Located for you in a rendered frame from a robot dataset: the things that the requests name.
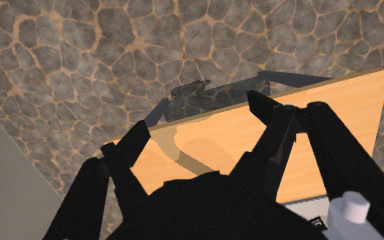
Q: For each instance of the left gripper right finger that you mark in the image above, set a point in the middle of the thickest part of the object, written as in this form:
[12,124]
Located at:
[352,179]

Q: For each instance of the black rectangular nest pad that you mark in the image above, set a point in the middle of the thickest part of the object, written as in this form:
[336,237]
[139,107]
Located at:
[319,223]

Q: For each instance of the grey base plate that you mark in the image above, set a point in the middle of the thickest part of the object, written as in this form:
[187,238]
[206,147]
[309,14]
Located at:
[311,207]

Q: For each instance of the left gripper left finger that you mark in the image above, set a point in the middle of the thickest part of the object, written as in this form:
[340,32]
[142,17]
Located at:
[80,215]

